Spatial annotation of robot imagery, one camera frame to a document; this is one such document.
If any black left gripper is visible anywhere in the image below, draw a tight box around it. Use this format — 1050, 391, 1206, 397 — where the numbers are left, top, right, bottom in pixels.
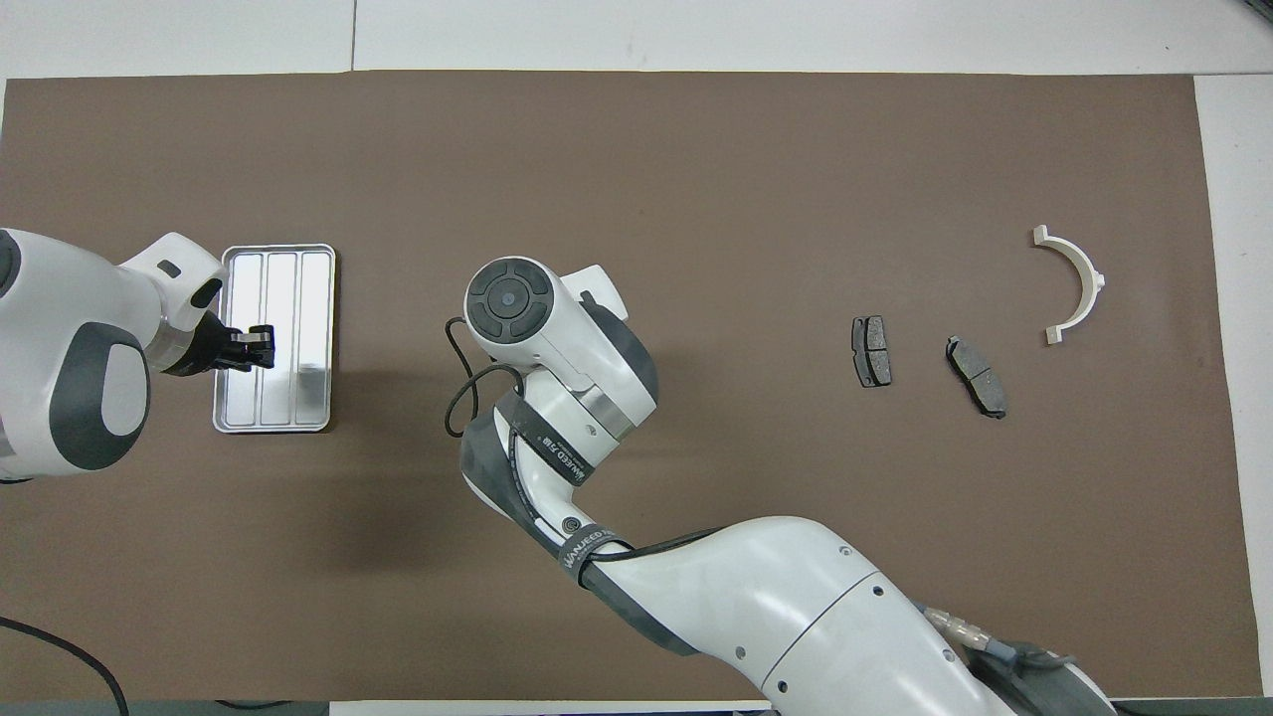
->
159, 310, 276, 378

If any silver metal tray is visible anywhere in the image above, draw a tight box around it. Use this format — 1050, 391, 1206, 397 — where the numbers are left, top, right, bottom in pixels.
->
212, 244, 337, 435

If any brown table mat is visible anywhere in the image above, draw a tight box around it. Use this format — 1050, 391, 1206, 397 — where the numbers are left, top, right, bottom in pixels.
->
0, 70, 1264, 703

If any rectangular dark brake pad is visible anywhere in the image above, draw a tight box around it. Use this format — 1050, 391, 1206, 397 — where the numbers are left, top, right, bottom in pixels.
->
851, 315, 893, 389

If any tapered dark brake pad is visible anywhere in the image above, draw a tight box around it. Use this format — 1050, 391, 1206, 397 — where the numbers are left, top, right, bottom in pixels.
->
945, 335, 1007, 420

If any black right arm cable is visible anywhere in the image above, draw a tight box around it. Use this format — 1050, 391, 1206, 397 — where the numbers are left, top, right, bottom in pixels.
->
442, 316, 742, 563

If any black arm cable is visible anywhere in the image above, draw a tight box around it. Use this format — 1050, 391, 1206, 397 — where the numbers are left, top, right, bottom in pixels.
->
0, 615, 131, 716
442, 316, 742, 563

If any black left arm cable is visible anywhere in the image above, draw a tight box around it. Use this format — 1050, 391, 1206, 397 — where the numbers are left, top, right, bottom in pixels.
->
0, 615, 131, 716

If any grey braided connector cable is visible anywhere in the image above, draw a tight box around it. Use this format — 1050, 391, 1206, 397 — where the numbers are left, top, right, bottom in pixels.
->
923, 603, 1087, 699

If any white semicircular bracket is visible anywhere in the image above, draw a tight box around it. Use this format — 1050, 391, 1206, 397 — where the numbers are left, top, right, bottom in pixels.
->
1032, 225, 1107, 347

